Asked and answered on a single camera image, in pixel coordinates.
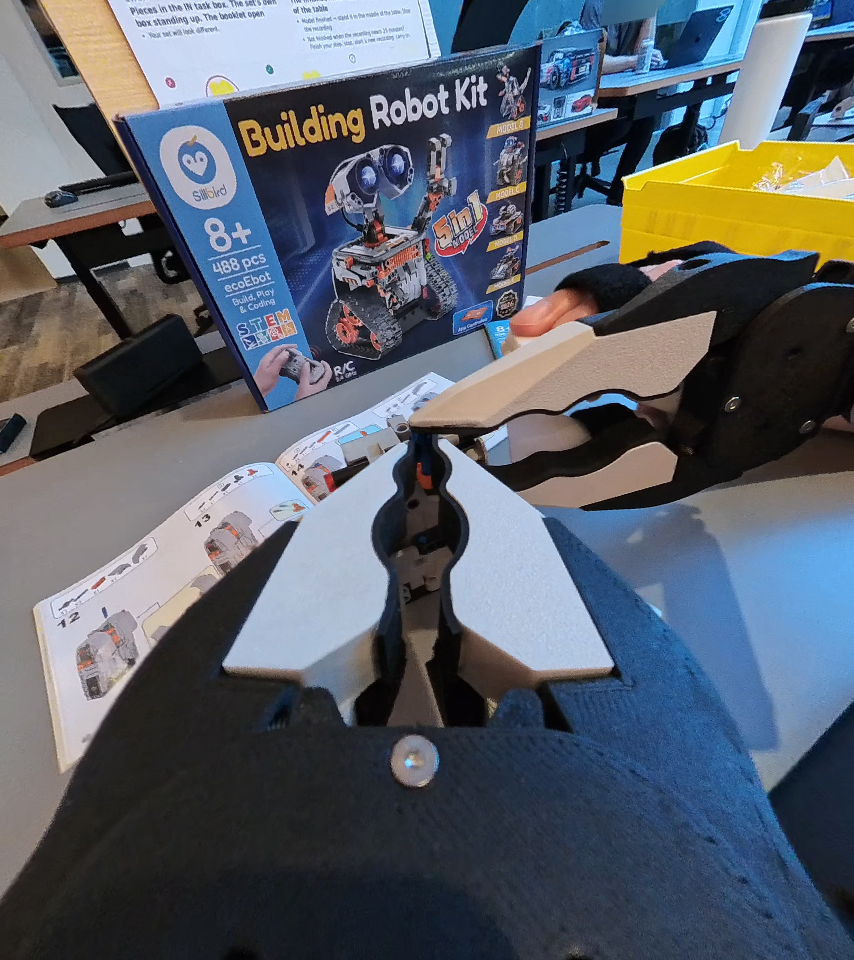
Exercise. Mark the grey toy robot model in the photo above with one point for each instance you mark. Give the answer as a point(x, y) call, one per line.
point(367, 448)

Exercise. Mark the grey desk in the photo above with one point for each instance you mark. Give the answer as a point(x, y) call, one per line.
point(21, 525)

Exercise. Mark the car model kit box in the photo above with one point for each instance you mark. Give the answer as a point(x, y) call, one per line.
point(569, 75)

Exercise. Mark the black computer mouse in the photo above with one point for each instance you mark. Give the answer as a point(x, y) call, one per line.
point(59, 199)

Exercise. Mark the dark laptop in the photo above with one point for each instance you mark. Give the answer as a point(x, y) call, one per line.
point(697, 37)

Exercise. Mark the blue robot kit box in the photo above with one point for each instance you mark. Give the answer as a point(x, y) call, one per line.
point(322, 225)

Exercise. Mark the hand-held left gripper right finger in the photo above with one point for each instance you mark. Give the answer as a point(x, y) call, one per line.
point(532, 600)

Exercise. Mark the white water bottle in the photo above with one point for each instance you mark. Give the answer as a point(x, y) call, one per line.
point(764, 75)

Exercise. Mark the clear plastic bags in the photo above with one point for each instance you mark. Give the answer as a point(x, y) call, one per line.
point(824, 180)

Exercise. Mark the yellow plastic bin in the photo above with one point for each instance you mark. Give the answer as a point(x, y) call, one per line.
point(697, 217)

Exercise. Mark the dark grey case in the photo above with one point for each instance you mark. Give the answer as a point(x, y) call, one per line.
point(141, 367)

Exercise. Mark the black keyboard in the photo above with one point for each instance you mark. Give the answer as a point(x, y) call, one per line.
point(96, 184)

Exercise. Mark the curved plywood panel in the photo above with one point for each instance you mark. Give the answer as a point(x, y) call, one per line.
point(96, 60)

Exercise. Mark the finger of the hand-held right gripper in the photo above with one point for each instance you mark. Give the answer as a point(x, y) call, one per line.
point(622, 472)
point(584, 360)

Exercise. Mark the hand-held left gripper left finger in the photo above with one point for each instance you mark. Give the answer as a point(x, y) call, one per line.
point(314, 600)

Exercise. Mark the black office chair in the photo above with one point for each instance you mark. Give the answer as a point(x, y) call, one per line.
point(89, 135)

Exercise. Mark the black perforated panel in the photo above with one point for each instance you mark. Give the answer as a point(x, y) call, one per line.
point(847, 825)

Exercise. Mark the white printed notice sheet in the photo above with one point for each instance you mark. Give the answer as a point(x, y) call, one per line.
point(246, 45)

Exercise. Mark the white instruction booklet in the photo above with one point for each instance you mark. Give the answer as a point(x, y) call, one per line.
point(134, 600)

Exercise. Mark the blue connector pin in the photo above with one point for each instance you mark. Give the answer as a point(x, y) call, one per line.
point(421, 450)

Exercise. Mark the wood-topped table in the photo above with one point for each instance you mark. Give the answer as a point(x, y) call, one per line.
point(74, 221)
point(667, 75)

